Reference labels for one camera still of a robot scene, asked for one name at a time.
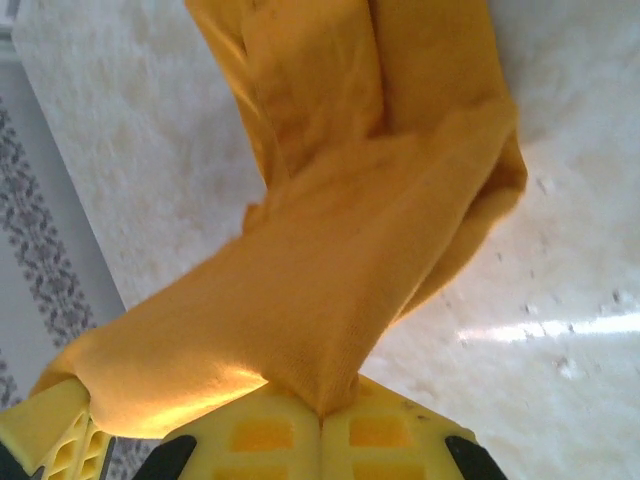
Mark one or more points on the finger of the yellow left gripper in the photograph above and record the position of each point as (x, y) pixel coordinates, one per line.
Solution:
(45, 425)

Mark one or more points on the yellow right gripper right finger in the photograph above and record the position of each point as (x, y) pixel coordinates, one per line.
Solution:
(380, 450)

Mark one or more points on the orange t-shirt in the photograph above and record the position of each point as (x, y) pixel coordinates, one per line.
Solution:
(350, 250)

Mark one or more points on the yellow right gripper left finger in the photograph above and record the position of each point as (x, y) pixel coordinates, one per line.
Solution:
(260, 450)

